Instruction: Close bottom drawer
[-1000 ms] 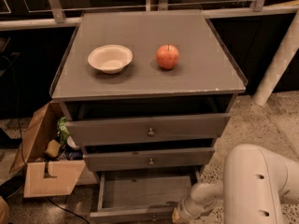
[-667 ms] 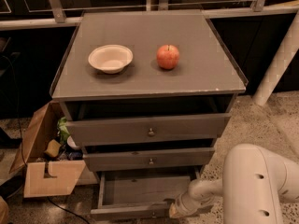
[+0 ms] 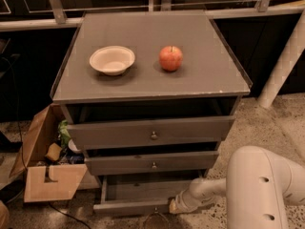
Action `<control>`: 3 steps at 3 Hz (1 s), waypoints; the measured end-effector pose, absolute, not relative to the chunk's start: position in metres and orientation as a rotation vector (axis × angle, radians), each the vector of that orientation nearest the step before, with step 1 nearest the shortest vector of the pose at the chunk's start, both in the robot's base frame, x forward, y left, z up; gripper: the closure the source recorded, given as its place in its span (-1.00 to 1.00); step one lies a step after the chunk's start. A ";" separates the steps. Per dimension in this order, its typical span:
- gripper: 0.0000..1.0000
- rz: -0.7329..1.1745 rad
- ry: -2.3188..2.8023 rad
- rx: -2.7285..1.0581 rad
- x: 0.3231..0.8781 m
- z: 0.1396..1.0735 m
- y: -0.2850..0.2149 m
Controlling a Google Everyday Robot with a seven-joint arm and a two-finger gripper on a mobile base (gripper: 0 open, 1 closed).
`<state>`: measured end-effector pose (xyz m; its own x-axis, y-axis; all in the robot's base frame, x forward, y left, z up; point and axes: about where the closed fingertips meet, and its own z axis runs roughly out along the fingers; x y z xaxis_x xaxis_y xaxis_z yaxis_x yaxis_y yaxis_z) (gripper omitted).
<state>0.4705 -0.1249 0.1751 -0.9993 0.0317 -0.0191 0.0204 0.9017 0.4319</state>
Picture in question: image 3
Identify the yellow sponge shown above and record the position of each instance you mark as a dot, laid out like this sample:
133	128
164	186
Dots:
53	152

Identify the green plastic bag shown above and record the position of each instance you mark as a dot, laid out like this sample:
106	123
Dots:
63	133

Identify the grey bottom drawer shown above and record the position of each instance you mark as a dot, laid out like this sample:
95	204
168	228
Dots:
147	194

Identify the red apple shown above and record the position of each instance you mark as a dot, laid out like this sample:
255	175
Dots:
170	58

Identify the open cardboard box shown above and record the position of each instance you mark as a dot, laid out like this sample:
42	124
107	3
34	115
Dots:
54	182

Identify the grey top drawer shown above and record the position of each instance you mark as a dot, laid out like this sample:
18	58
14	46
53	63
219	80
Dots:
138	133

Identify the grey middle drawer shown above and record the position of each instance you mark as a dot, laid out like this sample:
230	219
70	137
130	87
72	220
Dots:
119	165

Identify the metal window railing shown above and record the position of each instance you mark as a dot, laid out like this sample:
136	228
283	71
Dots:
23	15

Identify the grey wooden drawer cabinet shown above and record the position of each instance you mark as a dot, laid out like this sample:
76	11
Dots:
209	81

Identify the white slanted support pole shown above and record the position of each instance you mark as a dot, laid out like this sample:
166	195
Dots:
284	65

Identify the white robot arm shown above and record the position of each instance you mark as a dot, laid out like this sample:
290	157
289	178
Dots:
258	186

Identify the grey drawer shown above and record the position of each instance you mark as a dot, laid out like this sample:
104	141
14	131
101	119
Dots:
138	133
147	194
119	165

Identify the white paper bowl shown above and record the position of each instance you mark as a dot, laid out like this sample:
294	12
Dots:
112	60

